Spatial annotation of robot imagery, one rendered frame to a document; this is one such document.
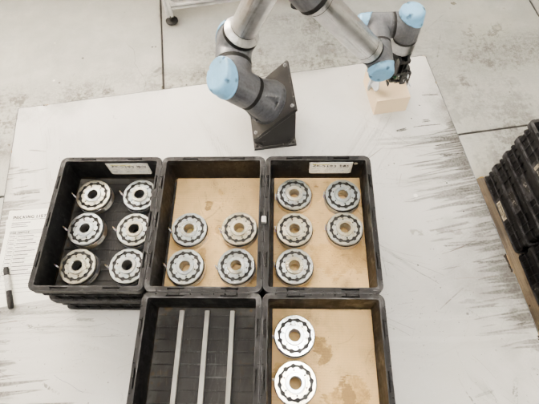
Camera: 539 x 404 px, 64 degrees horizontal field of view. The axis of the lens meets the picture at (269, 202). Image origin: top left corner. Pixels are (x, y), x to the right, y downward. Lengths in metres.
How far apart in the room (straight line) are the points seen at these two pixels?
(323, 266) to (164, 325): 0.46
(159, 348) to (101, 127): 0.88
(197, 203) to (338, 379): 0.63
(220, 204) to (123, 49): 1.92
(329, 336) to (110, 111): 1.15
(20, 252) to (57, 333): 0.31
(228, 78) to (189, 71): 1.48
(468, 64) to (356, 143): 1.51
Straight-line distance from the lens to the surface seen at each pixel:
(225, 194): 1.32
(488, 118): 2.74
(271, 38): 2.93
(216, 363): 1.18
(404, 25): 1.42
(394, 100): 1.63
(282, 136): 1.50
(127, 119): 1.72
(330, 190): 1.28
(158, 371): 1.21
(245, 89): 1.36
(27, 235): 1.62
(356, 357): 1.18
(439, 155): 1.61
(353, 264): 1.23
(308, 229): 1.22
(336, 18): 1.16
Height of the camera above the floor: 1.98
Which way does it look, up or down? 63 degrees down
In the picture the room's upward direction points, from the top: 5 degrees counter-clockwise
